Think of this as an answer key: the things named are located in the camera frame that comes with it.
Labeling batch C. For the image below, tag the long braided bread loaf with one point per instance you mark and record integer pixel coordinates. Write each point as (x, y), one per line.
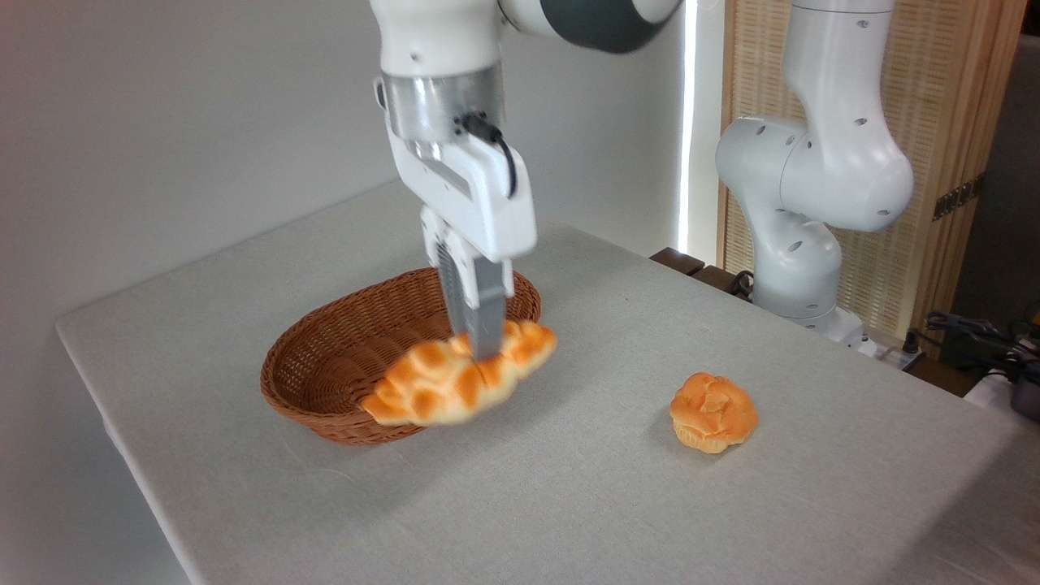
(447, 382)

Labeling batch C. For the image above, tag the wooden bamboo folding screen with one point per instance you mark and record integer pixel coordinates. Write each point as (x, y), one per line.
(942, 97)

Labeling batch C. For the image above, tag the brown oval wicker basket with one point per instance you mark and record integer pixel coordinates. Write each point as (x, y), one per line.
(341, 357)

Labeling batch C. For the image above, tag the round golden bread bun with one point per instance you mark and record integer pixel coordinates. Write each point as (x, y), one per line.
(713, 410)

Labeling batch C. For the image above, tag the light grey tablecloth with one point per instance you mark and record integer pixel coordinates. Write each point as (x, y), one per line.
(650, 487)

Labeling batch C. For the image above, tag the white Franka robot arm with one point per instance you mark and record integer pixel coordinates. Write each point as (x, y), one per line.
(812, 162)

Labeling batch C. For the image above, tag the white power strip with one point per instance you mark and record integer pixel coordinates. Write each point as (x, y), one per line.
(894, 353)

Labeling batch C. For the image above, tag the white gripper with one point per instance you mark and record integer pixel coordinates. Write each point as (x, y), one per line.
(479, 203)

